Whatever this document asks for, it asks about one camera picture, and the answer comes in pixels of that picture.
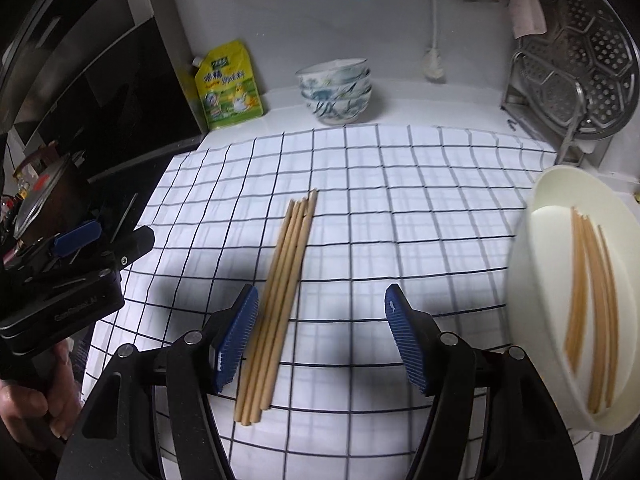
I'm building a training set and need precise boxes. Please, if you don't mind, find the white black checked cloth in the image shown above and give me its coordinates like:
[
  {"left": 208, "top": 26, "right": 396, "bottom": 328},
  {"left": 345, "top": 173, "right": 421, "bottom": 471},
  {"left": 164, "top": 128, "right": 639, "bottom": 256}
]
[{"left": 82, "top": 122, "right": 597, "bottom": 480}]

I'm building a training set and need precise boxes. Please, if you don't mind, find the yellow detergent pouch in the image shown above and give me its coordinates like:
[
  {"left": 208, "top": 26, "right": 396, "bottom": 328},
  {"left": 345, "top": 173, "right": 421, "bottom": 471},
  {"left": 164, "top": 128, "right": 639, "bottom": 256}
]
[{"left": 191, "top": 40, "right": 266, "bottom": 132}]

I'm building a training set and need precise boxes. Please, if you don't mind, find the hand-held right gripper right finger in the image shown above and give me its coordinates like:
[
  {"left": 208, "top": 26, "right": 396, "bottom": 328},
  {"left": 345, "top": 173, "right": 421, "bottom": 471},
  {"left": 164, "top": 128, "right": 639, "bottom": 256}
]
[{"left": 383, "top": 283, "right": 597, "bottom": 480}]

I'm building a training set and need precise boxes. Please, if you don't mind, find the pink hanging cloth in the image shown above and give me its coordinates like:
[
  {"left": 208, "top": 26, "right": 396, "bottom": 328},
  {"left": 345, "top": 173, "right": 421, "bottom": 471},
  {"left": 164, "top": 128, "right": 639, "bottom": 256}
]
[{"left": 504, "top": 0, "right": 547, "bottom": 40}]

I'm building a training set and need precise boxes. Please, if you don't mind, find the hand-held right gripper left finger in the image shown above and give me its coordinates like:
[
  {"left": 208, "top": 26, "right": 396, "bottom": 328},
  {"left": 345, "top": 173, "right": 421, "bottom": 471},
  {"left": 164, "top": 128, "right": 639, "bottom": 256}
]
[{"left": 55, "top": 283, "right": 261, "bottom": 480}]

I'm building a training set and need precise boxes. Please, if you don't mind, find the white cord with plug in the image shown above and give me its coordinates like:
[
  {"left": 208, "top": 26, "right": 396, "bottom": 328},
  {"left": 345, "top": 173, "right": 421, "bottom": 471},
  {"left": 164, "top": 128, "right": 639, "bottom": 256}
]
[{"left": 423, "top": 0, "right": 446, "bottom": 81}]

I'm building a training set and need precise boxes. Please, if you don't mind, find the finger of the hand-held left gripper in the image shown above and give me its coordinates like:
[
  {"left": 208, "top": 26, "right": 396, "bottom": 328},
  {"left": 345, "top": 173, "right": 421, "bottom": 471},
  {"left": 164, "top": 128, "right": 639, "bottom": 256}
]
[
  {"left": 85, "top": 225, "right": 156, "bottom": 283},
  {"left": 49, "top": 219, "right": 104, "bottom": 259}
]

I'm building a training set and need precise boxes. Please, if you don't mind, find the person's left hand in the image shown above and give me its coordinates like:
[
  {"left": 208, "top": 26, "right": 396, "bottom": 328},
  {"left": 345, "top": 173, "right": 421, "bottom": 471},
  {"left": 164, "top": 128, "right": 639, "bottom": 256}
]
[{"left": 0, "top": 342, "right": 85, "bottom": 443}]

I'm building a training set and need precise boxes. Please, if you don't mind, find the pile of wooden chopsticks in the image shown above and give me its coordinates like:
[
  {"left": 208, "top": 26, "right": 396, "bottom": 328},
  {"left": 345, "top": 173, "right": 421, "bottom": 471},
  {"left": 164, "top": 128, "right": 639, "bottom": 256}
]
[{"left": 233, "top": 189, "right": 320, "bottom": 427}]

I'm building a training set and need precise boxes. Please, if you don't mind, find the single wooden chopstick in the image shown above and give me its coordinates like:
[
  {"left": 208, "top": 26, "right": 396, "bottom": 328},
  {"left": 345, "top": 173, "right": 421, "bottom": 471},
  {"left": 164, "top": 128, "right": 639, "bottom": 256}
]
[
  {"left": 585, "top": 217, "right": 609, "bottom": 411},
  {"left": 564, "top": 206, "right": 585, "bottom": 370},
  {"left": 579, "top": 214, "right": 602, "bottom": 415}
]

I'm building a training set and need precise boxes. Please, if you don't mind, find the blue white porcelain bowl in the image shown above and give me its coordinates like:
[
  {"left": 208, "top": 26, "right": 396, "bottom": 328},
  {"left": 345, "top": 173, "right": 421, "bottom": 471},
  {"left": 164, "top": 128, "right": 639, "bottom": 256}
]
[
  {"left": 298, "top": 77, "right": 374, "bottom": 102},
  {"left": 294, "top": 57, "right": 371, "bottom": 86},
  {"left": 302, "top": 91, "right": 374, "bottom": 126}
]

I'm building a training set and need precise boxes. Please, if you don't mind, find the perforated steel steamer plate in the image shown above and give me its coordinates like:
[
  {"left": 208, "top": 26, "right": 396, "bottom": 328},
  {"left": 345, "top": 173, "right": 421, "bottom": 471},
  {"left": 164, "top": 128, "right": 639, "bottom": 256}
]
[{"left": 515, "top": 0, "right": 640, "bottom": 137}]

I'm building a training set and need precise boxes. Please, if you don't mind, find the steel dish rack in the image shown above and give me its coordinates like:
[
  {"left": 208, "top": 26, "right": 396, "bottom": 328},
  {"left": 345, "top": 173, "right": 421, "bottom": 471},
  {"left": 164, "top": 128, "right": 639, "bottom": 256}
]
[{"left": 500, "top": 47, "right": 597, "bottom": 167}]

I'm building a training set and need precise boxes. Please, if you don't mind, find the cream oval plastic tray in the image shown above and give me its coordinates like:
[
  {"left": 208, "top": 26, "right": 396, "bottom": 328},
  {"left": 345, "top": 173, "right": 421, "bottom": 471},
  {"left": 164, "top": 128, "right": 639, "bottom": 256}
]
[{"left": 507, "top": 165, "right": 640, "bottom": 435}]

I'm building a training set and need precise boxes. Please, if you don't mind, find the black gas stove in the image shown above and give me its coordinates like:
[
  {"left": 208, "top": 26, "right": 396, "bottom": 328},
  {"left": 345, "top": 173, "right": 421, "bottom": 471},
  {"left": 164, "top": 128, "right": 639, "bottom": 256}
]
[{"left": 85, "top": 137, "right": 206, "bottom": 242}]

